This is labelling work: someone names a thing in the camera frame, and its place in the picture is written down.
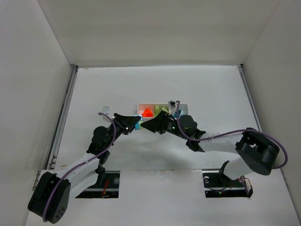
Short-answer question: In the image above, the right aluminium table rail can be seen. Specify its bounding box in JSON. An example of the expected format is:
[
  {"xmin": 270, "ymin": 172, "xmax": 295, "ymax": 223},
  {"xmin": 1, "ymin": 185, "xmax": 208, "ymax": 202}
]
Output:
[{"xmin": 237, "ymin": 64, "xmax": 273, "ymax": 163}]

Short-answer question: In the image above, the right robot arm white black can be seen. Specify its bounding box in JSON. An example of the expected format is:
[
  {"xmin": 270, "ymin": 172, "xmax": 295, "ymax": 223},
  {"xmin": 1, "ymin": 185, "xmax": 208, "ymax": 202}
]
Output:
[{"xmin": 141, "ymin": 111, "xmax": 279, "ymax": 180}]

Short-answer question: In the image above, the blue lego block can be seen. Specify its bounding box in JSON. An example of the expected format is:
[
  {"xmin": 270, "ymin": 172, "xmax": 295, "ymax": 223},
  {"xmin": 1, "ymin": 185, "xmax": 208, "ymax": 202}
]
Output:
[
  {"xmin": 135, "ymin": 114, "xmax": 143, "ymax": 130},
  {"xmin": 174, "ymin": 109, "xmax": 183, "ymax": 119}
]

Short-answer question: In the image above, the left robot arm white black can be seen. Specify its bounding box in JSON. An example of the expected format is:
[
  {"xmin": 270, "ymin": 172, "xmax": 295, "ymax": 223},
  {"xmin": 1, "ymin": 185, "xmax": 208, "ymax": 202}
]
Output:
[{"xmin": 27, "ymin": 113, "xmax": 141, "ymax": 224}]

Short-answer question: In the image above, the aluminium table rail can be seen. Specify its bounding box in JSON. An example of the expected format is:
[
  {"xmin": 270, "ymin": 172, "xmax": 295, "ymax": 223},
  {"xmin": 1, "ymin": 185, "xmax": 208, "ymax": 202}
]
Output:
[
  {"xmin": 237, "ymin": 64, "xmax": 273, "ymax": 163},
  {"xmin": 32, "ymin": 64, "xmax": 79, "ymax": 191}
]

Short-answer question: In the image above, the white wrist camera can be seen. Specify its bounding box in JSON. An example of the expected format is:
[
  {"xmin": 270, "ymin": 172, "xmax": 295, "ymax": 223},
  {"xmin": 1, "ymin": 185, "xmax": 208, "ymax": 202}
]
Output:
[
  {"xmin": 102, "ymin": 106, "xmax": 110, "ymax": 119},
  {"xmin": 167, "ymin": 100, "xmax": 177, "ymax": 115}
]

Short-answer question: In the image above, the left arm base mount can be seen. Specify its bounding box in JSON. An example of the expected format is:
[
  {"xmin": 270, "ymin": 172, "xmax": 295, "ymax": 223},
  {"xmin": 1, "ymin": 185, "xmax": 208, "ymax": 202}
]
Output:
[{"xmin": 76, "ymin": 167, "xmax": 120, "ymax": 199}]

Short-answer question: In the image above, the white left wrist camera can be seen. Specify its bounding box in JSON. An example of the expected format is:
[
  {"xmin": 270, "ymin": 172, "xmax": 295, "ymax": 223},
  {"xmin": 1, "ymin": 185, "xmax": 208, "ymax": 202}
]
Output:
[{"xmin": 102, "ymin": 106, "xmax": 110, "ymax": 119}]

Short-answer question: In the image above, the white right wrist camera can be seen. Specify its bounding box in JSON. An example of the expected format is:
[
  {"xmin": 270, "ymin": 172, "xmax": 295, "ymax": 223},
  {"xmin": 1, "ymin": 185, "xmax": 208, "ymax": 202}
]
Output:
[{"xmin": 167, "ymin": 100, "xmax": 177, "ymax": 115}]

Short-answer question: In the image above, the orange round lego piece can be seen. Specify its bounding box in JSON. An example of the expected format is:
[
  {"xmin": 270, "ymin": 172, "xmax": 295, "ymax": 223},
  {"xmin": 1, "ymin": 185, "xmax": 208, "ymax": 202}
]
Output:
[{"xmin": 142, "ymin": 108, "xmax": 154, "ymax": 118}]

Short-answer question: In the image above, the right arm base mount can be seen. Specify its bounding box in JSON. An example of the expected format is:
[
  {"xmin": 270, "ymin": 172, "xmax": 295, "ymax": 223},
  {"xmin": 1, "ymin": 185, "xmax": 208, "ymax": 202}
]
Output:
[{"xmin": 202, "ymin": 161, "xmax": 253, "ymax": 198}]

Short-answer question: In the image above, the left aluminium table rail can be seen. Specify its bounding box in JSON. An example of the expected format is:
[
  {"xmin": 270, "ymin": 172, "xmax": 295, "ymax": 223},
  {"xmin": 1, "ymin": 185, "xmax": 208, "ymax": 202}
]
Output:
[{"xmin": 32, "ymin": 64, "xmax": 79, "ymax": 191}]

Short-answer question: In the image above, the white three-compartment tray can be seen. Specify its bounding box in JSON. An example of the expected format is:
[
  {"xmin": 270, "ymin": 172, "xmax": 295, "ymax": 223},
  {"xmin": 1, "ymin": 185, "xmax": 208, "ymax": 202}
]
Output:
[{"xmin": 136, "ymin": 102, "xmax": 189, "ymax": 123}]

